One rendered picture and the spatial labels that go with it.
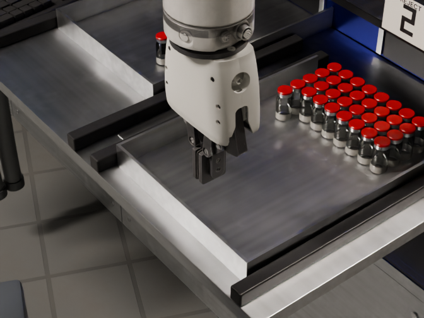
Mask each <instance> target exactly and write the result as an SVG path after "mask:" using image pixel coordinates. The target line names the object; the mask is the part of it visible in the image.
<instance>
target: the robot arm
mask: <svg viewBox="0 0 424 318"><path fill-rule="evenodd" d="M254 15H255V0H163V29H164V32H165V35H166V36H167V45H166V53H165V91H166V96H167V102H168V104H169V106H171V108H172V109H173V110H174V111H175V112H176V113H178V114H179V115H180V116H181V117H182V118H183V119H184V122H185V123H186V125H187V133H188V139H189V142H190V144H191V145H192V146H194V148H193V149H192V173H193V177H195V178H196V179H199V181H200V183H202V184H206V183H208V182H210V181H212V180H214V179H216V178H218V177H220V176H222V175H224V174H225V172H226V153H229V154H231V155H233V156H236V157H238V156H240V155H242V154H244V153H246V152H247V142H246V137H245V129H244V128H246V129H248V130H249V131H250V132H251V133H254V132H256V131H258V129H259V123H260V98H259V78H258V72H257V63H256V57H255V53H254V48H253V46H252V45H251V44H250V43H249V39H250V37H251V36H252V34H253V32H254Z"/></svg>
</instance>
